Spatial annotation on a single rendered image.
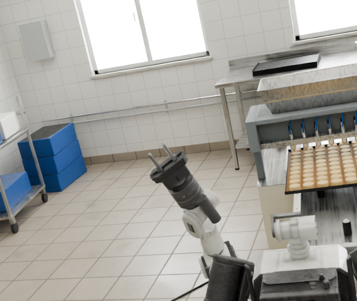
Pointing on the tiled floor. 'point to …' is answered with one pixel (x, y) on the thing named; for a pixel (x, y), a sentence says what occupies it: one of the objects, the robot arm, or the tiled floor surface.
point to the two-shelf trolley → (1, 181)
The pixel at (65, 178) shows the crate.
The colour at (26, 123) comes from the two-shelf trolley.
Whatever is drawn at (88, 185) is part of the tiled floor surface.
